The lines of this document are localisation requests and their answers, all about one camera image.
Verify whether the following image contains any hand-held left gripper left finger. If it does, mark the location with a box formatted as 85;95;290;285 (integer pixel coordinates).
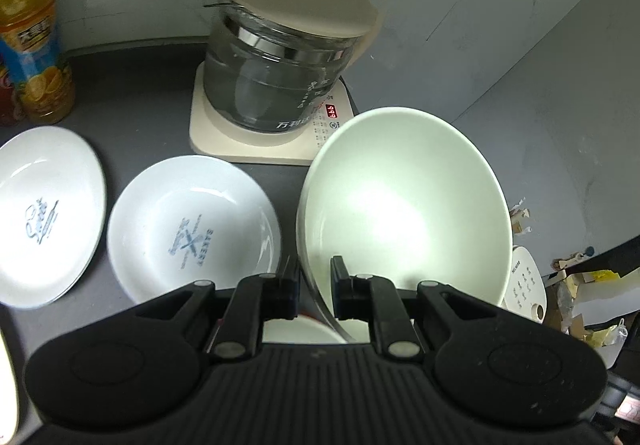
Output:
134;259;302;359

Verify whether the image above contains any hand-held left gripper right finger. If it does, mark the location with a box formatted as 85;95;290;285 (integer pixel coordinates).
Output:
330;255;497;359

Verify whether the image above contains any cream bowl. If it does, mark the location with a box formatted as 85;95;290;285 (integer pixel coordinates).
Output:
262;311;351;346

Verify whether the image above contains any large white bowl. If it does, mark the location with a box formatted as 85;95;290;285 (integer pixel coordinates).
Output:
295;107;513;345

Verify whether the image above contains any white plate with crossed print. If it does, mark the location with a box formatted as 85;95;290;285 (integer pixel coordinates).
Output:
106;155;282;303

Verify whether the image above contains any white plate with cursive print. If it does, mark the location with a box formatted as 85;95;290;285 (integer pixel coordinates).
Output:
0;126;108;310

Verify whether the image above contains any beige kettle base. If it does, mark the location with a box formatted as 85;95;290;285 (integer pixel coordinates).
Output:
189;62;359;167

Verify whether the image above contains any white countertop appliance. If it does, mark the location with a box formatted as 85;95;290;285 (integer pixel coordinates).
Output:
501;245;547;324

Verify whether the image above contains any pile of cardboard scraps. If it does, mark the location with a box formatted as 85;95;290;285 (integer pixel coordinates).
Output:
542;250;640;357

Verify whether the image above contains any glass kettle with beige lid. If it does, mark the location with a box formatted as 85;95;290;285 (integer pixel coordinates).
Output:
202;0;382;134

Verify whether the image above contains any red drink can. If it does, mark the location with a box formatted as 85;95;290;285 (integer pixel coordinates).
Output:
0;54;27;127

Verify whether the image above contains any orange juice bottle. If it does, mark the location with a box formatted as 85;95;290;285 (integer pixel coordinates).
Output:
0;0;77;126

